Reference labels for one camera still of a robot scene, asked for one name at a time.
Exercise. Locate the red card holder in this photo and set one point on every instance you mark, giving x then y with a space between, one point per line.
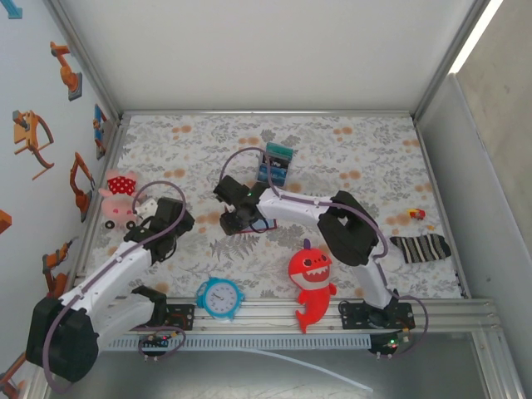
266 226

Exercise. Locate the black credit card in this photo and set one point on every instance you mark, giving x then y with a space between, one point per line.
280 161

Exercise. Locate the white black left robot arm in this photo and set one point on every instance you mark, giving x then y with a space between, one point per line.
112 270

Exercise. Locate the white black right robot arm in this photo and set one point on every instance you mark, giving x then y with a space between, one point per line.
291 208

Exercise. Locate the pink pig plush toy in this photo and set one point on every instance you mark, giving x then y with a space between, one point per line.
120 185

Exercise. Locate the floral table mat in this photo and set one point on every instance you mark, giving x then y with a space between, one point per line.
187 145

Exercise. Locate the blue alarm clock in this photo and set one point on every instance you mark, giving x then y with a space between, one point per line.
219 297

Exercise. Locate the red shark plush toy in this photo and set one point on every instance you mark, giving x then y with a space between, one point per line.
311 291

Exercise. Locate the left circuit board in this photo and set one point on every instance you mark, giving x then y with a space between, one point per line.
154 341

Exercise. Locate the circuit board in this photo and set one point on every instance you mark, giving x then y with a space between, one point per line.
388 344
154 341

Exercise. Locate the small red toy car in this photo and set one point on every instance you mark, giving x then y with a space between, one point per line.
416 214

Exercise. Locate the black white striped sock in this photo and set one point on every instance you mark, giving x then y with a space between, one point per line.
424 248

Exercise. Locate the white plastic tube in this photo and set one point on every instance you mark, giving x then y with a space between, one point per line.
332 374

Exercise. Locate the right circuit board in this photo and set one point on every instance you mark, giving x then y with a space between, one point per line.
388 344

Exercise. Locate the white light strip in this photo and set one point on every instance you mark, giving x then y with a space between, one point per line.
476 33

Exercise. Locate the aluminium side rail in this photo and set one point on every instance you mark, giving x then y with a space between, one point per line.
116 145

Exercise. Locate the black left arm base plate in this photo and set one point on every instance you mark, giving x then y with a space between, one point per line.
185 318

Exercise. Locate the aluminium back rail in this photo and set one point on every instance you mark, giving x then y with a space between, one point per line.
266 112

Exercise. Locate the aluminium front rail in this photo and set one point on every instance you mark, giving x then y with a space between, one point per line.
270 313

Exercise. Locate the blue orange wall sticker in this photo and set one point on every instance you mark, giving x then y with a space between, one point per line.
99 124

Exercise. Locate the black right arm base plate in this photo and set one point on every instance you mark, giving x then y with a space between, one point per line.
353 316

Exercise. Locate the orange block wall sticker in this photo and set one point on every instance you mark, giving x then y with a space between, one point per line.
4 222

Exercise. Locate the orange gripper claw wall sticker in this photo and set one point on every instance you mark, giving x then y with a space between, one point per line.
25 133

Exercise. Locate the aluminium frame post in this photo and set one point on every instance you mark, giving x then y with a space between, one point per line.
86 58
446 58

